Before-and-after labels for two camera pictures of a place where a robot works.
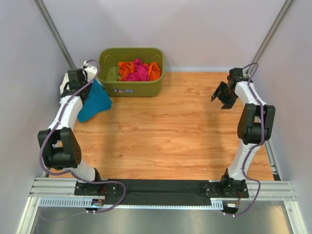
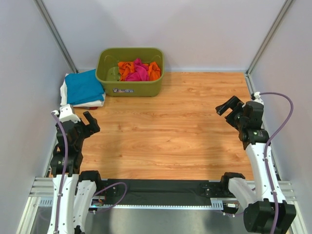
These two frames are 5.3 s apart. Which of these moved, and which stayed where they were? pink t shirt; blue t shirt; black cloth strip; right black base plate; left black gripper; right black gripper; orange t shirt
Moved: right black gripper; blue t shirt; left black gripper
Stayed: orange t shirt; black cloth strip; right black base plate; pink t shirt
